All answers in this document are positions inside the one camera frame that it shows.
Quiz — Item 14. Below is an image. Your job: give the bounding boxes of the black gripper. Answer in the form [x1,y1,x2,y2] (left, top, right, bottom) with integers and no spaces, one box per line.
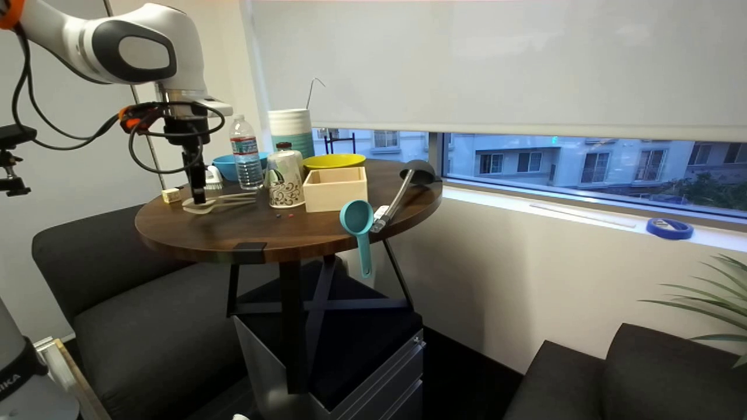
[162,114,215,207]

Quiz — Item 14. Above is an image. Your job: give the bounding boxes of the white plastic spoon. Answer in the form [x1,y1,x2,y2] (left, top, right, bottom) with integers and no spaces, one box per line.
[179,199,228,217]

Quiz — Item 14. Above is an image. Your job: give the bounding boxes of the white plastic fork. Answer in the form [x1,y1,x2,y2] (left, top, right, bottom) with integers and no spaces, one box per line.
[217,188,263,207]

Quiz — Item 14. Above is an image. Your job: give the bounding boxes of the white green-striped pack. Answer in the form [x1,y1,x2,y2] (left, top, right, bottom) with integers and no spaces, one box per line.
[203,163,225,192]

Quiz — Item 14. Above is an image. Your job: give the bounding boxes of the blue bowl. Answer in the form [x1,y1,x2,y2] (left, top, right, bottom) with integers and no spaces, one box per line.
[209,152,271,188]

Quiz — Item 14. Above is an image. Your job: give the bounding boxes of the clear plastic water bottle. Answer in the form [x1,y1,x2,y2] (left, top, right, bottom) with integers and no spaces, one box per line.
[228,114,265,192]

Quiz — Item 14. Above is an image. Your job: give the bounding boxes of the white jar black lid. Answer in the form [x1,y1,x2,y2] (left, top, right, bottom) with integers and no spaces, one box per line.
[269,140,306,187]

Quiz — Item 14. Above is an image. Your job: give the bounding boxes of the white teal tub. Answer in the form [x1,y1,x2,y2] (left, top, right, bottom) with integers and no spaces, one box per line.
[265,104,317,163]

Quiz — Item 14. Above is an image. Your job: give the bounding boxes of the yellow bowl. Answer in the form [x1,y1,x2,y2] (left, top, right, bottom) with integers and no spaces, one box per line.
[301,152,369,174]

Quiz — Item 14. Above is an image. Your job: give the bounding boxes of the light wooden box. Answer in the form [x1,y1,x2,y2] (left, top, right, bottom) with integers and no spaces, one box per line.
[301,166,370,217]

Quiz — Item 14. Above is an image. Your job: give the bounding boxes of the dark gray sofa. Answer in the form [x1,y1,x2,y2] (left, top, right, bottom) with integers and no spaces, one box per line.
[31,202,253,420]
[500,322,747,420]

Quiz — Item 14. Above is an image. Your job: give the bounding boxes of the teal plastic scoop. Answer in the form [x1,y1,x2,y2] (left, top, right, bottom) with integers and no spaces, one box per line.
[338,199,377,279]

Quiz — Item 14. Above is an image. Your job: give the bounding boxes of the white roller blind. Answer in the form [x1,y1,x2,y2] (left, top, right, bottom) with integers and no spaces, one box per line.
[245,0,747,145]

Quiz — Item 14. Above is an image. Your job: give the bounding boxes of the glass window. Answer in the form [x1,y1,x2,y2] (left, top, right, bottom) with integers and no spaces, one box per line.
[312,125,747,229]

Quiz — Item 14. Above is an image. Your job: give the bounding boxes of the blue tape roll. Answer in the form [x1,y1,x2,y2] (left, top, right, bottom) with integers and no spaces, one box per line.
[644,217,696,242]

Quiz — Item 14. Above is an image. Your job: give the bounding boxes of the green potted plant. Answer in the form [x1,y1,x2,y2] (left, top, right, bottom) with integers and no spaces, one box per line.
[640,255,747,373]

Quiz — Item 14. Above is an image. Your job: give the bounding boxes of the orange wrist cable clamp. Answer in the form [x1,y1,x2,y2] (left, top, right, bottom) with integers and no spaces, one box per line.
[113,102,157,135]

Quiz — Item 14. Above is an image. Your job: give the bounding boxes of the bent thin metal wire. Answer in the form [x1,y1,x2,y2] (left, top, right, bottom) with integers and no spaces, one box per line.
[302,77,328,112]

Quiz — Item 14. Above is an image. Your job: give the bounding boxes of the black camera stand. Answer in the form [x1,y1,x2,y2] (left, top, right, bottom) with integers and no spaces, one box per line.
[0,122,40,201]

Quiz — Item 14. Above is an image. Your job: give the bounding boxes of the teal handled brush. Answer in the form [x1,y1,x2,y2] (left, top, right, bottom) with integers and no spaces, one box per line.
[370,158,441,235]

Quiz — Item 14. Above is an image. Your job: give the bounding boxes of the light wooden frame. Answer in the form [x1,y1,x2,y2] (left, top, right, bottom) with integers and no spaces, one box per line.
[33,333,111,420]

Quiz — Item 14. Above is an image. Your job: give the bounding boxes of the orange arm strap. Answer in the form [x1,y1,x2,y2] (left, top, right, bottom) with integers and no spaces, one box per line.
[0,0,27,33]

